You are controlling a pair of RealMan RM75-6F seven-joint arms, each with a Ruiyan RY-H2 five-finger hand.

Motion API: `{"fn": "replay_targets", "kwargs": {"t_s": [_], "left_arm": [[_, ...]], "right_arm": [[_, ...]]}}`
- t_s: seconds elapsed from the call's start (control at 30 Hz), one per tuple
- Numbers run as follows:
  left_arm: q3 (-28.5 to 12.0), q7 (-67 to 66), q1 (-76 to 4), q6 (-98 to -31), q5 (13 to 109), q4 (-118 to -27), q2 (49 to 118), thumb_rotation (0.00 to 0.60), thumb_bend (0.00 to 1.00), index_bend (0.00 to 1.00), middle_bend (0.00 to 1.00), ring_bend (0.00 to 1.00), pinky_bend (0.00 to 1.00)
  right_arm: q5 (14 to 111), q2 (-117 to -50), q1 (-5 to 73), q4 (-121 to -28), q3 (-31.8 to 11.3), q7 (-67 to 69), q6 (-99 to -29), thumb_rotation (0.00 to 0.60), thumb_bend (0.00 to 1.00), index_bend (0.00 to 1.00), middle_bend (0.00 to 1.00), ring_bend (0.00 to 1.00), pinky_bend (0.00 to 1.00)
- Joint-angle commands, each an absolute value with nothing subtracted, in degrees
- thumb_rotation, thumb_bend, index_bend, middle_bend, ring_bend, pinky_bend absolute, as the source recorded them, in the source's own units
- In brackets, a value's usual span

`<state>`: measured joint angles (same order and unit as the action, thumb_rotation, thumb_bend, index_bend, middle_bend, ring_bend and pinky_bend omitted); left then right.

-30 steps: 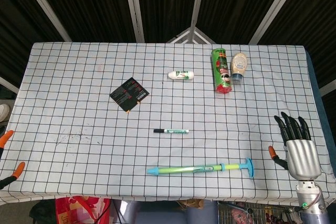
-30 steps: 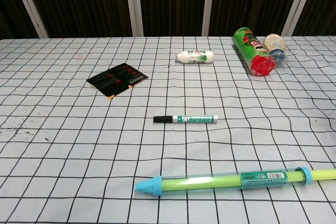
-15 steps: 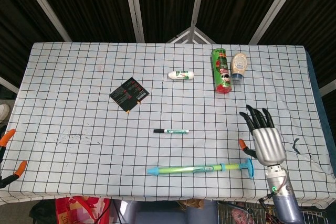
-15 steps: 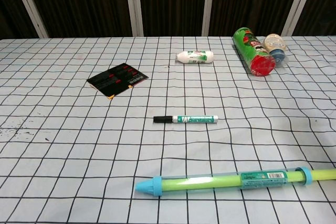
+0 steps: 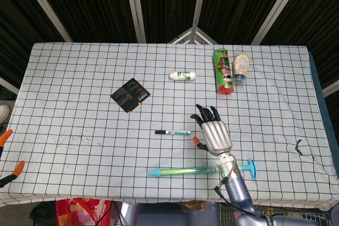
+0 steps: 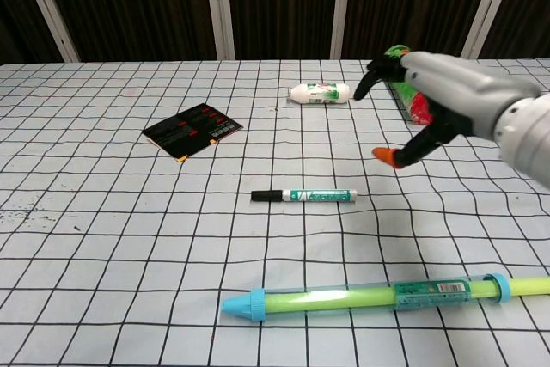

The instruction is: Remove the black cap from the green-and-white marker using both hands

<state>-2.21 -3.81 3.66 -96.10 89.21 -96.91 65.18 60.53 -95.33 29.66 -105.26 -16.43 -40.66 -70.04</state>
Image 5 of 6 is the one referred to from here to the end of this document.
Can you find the green chips can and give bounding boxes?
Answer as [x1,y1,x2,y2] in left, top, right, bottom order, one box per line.
[213,48,235,96]

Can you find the white black-grid tablecloth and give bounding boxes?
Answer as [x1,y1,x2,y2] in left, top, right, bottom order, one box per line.
[0,42,335,207]

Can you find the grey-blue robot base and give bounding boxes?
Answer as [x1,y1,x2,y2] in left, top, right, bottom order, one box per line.
[113,201,220,226]

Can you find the white green whiteboard marker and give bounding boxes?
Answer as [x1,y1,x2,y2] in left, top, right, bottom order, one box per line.
[164,130,191,137]

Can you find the red patterned bag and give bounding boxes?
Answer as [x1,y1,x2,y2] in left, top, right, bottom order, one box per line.
[55,196,113,226]

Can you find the white triangular frame brace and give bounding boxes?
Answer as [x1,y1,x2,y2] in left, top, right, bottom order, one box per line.
[167,26,218,44]

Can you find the black arm cable with plug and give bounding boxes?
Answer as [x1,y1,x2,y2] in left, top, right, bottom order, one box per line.
[213,175,271,220]

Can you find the white shoe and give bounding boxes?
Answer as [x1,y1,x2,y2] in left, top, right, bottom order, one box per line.
[0,104,11,125]

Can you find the black bag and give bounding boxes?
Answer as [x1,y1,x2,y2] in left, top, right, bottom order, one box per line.
[29,201,58,226]

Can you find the beige sauce squeeze bottle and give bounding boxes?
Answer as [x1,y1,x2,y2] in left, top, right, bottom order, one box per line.
[232,52,251,86]

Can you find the black printed card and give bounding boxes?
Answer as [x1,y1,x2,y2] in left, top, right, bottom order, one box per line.
[110,78,151,115]

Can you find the white metal frame bar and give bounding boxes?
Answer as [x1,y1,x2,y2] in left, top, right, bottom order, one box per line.
[190,0,210,43]
[17,0,73,43]
[251,0,309,45]
[123,0,147,43]

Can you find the small white green-label bottle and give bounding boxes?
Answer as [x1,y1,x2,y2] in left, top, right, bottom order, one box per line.
[169,70,197,82]

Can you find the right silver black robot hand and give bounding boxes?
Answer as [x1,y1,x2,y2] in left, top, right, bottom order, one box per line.
[190,104,234,157]

